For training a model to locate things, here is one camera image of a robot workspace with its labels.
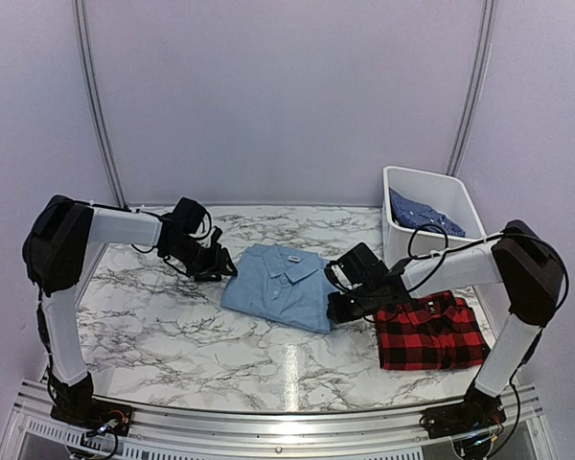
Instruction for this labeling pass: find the red black plaid shirt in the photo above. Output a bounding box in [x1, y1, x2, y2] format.
[373, 291, 491, 371]

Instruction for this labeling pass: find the wall aluminium profile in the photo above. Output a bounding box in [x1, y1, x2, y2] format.
[72, 0, 127, 208]
[446, 0, 497, 177]

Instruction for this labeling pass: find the light blue long sleeve shirt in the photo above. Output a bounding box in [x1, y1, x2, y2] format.
[220, 243, 334, 334]

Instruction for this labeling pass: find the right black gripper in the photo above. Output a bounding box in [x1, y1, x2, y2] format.
[327, 282, 379, 324]

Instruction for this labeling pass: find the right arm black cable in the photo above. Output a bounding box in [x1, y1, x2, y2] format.
[404, 222, 570, 327]

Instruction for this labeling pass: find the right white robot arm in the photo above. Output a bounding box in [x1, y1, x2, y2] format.
[324, 219, 569, 431]

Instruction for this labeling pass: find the aluminium table front rail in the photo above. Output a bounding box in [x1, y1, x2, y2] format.
[0, 380, 559, 459]

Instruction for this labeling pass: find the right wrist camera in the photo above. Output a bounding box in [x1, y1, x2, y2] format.
[324, 242, 388, 293]

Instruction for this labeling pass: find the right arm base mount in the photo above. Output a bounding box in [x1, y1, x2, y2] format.
[419, 400, 506, 439]

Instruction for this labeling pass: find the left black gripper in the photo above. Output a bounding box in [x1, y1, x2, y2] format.
[166, 237, 238, 282]

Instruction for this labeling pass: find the dark blue patterned shirt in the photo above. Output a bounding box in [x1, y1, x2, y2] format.
[389, 189, 466, 238]

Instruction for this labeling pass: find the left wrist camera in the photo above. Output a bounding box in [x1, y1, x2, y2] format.
[172, 197, 212, 241]

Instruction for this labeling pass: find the left wall aluminium profile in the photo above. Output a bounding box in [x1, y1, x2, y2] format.
[72, 0, 127, 208]

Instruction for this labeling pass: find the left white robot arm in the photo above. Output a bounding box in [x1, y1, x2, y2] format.
[22, 195, 238, 432]

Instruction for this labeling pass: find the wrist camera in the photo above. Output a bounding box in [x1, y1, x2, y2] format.
[324, 242, 388, 293]
[172, 197, 212, 241]

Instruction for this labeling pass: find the right wall aluminium profile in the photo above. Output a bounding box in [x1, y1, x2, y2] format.
[446, 0, 497, 177]

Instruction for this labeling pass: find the white plastic bin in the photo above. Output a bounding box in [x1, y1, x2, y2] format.
[382, 166, 485, 265]

